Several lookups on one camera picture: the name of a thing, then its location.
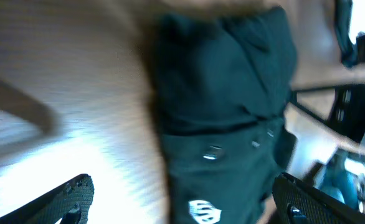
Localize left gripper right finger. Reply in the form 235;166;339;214
272;172;365;224

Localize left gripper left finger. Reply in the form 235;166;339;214
0;174;95;224

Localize black t-shirt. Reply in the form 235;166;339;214
154;6;297;223

